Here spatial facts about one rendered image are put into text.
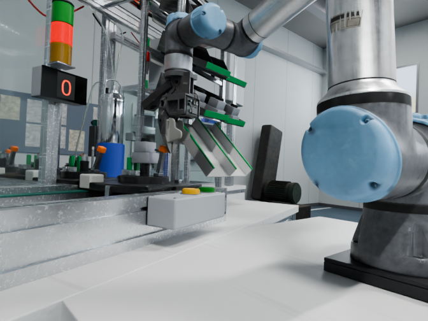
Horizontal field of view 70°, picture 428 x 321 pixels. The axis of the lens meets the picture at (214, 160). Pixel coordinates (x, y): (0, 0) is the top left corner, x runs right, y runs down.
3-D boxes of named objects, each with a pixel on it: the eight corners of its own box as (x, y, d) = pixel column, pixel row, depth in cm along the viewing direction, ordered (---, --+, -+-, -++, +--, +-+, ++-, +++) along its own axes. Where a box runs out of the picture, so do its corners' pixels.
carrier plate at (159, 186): (201, 190, 91) (202, 183, 91) (147, 195, 70) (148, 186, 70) (141, 185, 102) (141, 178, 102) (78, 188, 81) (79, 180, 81)
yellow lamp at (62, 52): (76, 67, 77) (76, 47, 77) (57, 60, 72) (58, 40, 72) (63, 69, 79) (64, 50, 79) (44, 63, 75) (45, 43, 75)
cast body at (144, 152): (158, 164, 86) (160, 139, 87) (148, 163, 83) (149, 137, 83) (136, 162, 91) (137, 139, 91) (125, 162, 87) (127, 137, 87)
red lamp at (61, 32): (76, 47, 77) (77, 28, 77) (58, 39, 72) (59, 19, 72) (64, 49, 79) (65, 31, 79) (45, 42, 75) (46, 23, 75)
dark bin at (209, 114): (227, 121, 111) (234, 102, 109) (203, 116, 101) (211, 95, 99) (179, 97, 127) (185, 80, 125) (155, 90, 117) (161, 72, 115)
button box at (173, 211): (225, 216, 76) (225, 192, 76) (174, 230, 57) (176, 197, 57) (200, 213, 79) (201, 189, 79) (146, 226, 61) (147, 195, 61)
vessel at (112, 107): (128, 144, 180) (131, 81, 181) (109, 142, 168) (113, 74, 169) (111, 144, 187) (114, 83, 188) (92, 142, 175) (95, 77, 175)
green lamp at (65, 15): (77, 27, 77) (78, 8, 77) (59, 18, 72) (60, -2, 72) (65, 31, 79) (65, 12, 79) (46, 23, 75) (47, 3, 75)
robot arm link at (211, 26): (239, 11, 74) (212, 27, 83) (202, -7, 67) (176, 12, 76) (238, 43, 74) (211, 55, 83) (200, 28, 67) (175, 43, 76)
